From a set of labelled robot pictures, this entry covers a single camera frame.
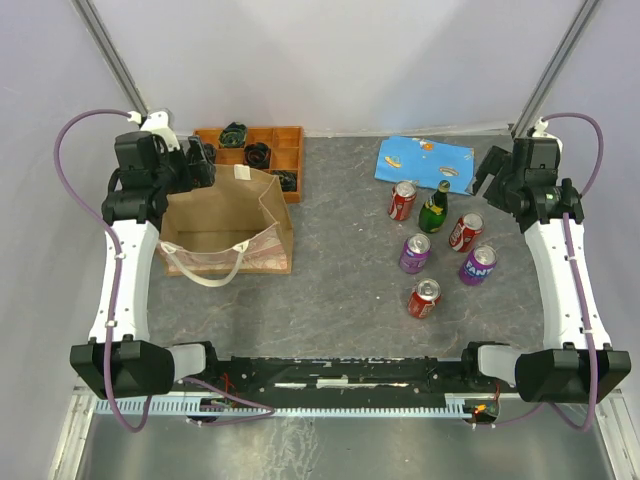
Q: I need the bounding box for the purple soda can left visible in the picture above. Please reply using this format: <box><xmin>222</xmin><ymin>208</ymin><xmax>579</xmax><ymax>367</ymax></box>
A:
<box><xmin>399</xmin><ymin>233</ymin><xmax>431</xmax><ymax>274</ymax></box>

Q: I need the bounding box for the purple cable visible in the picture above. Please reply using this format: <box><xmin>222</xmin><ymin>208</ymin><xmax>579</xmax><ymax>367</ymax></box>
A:
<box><xmin>53</xmin><ymin>108</ymin><xmax>276</xmax><ymax>433</ymax></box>
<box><xmin>469</xmin><ymin>112</ymin><xmax>605</xmax><ymax>432</ymax></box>

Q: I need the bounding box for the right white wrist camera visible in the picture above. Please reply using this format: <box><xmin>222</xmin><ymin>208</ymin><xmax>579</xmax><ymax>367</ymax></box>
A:
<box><xmin>526</xmin><ymin>117</ymin><xmax>557</xmax><ymax>140</ymax></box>

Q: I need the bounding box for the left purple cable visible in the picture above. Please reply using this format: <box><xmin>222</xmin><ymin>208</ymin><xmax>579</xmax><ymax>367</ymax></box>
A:
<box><xmin>53</xmin><ymin>108</ymin><xmax>276</xmax><ymax>433</ymax></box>

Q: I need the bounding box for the orange compartment tray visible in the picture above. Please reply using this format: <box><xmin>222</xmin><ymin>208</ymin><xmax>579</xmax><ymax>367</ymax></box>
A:
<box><xmin>193</xmin><ymin>126</ymin><xmax>304</xmax><ymax>204</ymax></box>

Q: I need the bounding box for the brown canvas tote bag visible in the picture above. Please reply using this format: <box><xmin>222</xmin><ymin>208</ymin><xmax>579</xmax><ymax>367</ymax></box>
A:
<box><xmin>157</xmin><ymin>165</ymin><xmax>294</xmax><ymax>286</ymax></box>

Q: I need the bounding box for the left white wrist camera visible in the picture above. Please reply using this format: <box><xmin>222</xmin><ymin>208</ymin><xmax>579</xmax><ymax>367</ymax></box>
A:
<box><xmin>127</xmin><ymin>110</ymin><xmax>181</xmax><ymax>152</ymax></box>

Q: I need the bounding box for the black rolled sock middle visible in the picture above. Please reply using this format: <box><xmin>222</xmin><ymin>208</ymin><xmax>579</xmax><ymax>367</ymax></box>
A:
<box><xmin>244</xmin><ymin>142</ymin><xmax>271</xmax><ymax>170</ymax></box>

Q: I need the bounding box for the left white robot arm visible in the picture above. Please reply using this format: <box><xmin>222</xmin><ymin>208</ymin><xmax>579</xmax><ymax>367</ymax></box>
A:
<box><xmin>70</xmin><ymin>131</ymin><xmax>221</xmax><ymax>400</ymax></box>

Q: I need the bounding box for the blue patterned cloth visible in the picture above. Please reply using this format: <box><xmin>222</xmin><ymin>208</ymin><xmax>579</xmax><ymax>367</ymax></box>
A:
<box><xmin>374</xmin><ymin>136</ymin><xmax>475</xmax><ymax>195</ymax></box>

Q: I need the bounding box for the left aluminium frame post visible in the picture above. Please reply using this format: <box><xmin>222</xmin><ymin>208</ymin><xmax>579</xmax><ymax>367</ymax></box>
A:
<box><xmin>71</xmin><ymin>0</ymin><xmax>149</xmax><ymax>114</ymax></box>

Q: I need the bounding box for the black rolled sock top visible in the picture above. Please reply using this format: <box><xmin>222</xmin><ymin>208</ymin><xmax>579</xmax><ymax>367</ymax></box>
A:
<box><xmin>218</xmin><ymin>122</ymin><xmax>248</xmax><ymax>149</ymax></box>

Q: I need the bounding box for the light blue cable duct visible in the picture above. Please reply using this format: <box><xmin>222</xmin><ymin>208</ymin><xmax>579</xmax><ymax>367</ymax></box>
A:
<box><xmin>94</xmin><ymin>393</ymin><xmax>496</xmax><ymax>417</ymax></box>

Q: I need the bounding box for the aluminium frame post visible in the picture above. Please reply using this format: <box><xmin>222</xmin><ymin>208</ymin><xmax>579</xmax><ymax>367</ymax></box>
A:
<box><xmin>71</xmin><ymin>0</ymin><xmax>149</xmax><ymax>114</ymax></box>
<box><xmin>510</xmin><ymin>0</ymin><xmax>602</xmax><ymax>138</ymax></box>

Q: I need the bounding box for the red cola can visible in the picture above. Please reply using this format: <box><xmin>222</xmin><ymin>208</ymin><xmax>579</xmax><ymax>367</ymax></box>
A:
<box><xmin>388</xmin><ymin>181</ymin><xmax>417</xmax><ymax>221</ymax></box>
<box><xmin>449</xmin><ymin>212</ymin><xmax>485</xmax><ymax>252</ymax></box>
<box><xmin>407</xmin><ymin>278</ymin><xmax>442</xmax><ymax>319</ymax></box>

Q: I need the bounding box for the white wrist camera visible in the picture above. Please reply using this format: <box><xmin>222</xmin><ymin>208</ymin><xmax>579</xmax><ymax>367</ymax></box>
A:
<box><xmin>127</xmin><ymin>110</ymin><xmax>181</xmax><ymax>152</ymax></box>
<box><xmin>526</xmin><ymin>117</ymin><xmax>557</xmax><ymax>140</ymax></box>

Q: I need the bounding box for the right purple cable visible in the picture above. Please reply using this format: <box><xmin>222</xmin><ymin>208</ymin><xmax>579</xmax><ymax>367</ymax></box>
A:
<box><xmin>469</xmin><ymin>112</ymin><xmax>605</xmax><ymax>432</ymax></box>

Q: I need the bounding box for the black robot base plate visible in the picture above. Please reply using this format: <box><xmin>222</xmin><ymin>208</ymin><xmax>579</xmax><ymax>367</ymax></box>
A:
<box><xmin>172</xmin><ymin>357</ymin><xmax>516</xmax><ymax>410</ymax></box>

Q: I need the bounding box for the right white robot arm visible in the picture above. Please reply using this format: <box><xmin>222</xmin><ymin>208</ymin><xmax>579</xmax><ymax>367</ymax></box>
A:
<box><xmin>458</xmin><ymin>137</ymin><xmax>631</xmax><ymax>404</ymax></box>

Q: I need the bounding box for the green glass bottle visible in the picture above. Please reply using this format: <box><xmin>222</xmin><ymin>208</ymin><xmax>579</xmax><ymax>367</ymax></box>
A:
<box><xmin>418</xmin><ymin>180</ymin><xmax>450</xmax><ymax>233</ymax></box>

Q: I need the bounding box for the right aluminium frame post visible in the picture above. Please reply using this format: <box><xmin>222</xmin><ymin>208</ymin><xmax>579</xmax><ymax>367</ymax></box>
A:
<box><xmin>510</xmin><ymin>0</ymin><xmax>602</xmax><ymax>138</ymax></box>

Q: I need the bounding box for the red cola can front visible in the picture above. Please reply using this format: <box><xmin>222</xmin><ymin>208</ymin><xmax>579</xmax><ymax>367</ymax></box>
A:
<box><xmin>407</xmin><ymin>278</ymin><xmax>442</xmax><ymax>319</ymax></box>

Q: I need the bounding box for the black rolled sock right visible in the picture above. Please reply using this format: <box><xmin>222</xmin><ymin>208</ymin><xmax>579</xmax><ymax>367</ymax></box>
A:
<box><xmin>271</xmin><ymin>170</ymin><xmax>298</xmax><ymax>193</ymax></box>

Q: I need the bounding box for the purple Fanta can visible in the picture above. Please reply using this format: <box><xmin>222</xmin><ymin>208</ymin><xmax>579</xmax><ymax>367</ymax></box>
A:
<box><xmin>459</xmin><ymin>245</ymin><xmax>497</xmax><ymax>286</ymax></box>

